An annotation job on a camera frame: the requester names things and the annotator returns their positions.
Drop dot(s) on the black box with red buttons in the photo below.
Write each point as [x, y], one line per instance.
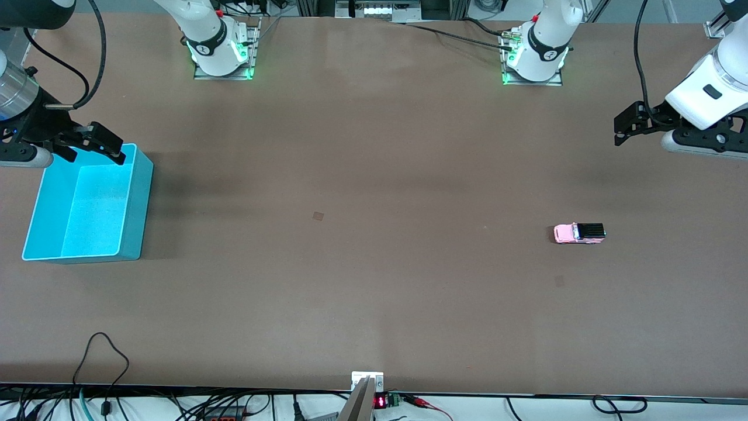
[225, 416]

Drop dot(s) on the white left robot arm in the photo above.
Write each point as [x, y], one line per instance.
[713, 88]

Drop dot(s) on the aluminium frame with light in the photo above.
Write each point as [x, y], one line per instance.
[377, 10]

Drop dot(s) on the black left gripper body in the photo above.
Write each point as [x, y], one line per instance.
[655, 114]

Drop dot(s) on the grey aluminium camera bar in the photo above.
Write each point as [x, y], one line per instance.
[359, 403]

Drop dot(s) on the red LED display module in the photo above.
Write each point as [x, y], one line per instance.
[381, 401]

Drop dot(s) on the pink jeep toy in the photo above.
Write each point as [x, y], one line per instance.
[564, 234]

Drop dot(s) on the aluminium corner bracket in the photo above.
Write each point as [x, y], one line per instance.
[714, 28]

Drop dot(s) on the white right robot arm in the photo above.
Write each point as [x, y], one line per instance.
[213, 35]

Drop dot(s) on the cyan plastic bin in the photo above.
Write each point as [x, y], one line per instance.
[93, 210]

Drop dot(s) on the red clip lead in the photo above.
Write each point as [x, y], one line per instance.
[418, 401]

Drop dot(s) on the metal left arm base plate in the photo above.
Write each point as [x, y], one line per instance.
[555, 82]

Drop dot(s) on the white mounting bracket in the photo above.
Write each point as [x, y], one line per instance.
[378, 377]

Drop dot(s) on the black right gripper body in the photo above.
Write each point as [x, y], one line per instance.
[36, 122]

